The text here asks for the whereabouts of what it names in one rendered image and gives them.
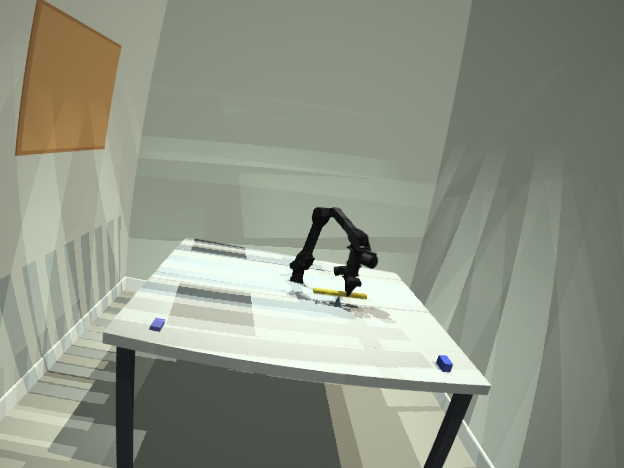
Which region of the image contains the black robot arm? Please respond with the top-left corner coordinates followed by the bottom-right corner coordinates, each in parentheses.
top-left (289, 207), bottom-right (378, 284)

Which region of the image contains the yellow bar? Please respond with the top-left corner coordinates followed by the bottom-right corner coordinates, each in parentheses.
top-left (313, 288), bottom-right (367, 300)

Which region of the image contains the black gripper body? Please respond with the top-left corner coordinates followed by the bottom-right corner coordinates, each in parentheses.
top-left (344, 260), bottom-right (362, 287)

